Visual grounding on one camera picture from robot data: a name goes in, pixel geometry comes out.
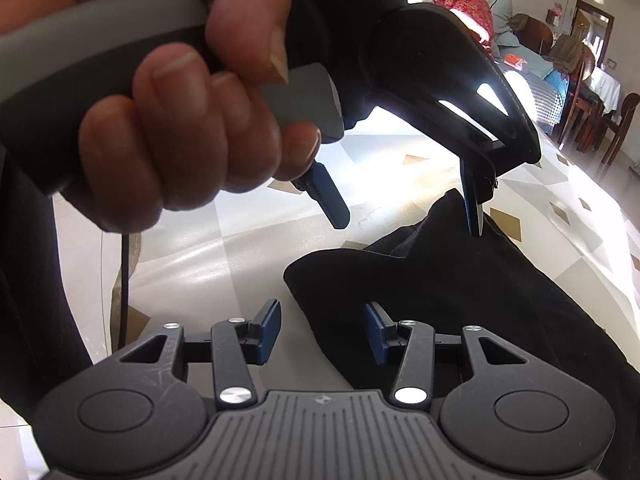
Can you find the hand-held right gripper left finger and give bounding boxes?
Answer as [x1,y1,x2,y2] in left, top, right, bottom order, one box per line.
[120,299,282,408]

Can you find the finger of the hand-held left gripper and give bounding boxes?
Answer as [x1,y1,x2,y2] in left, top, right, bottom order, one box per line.
[375,42,544,239]
[290,162,351,231]

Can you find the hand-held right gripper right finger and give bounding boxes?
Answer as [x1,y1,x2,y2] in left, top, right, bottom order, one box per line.
[363,302,529,407]

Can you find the black t-shirt white stripes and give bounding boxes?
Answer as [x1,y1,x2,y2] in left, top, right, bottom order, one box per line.
[283,187,640,461]

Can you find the person's left hand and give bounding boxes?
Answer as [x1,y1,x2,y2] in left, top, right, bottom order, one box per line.
[0,0,324,234]

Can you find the red knitted blanket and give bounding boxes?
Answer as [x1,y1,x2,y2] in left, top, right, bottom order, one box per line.
[432,0,496,46]

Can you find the grey pillow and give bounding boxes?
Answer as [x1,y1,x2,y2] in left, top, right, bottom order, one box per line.
[490,0,519,46]

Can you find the brown wooden armchair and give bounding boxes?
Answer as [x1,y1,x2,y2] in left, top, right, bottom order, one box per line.
[515,15,554,54]

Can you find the houndstooth covered sofa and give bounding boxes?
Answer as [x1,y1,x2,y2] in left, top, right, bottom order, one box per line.
[492,40,559,134]

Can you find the blue cloth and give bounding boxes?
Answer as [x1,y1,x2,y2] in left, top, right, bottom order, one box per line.
[542,67,571,96]

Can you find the dark wooden dining chair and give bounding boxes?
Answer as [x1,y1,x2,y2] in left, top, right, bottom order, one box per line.
[600,92,640,181]
[550,35,599,151]

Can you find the dining table white tablecloth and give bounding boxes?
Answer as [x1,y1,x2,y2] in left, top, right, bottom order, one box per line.
[582,67,624,116]

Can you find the black cable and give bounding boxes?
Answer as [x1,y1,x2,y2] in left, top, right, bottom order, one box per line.
[119,232,132,352]

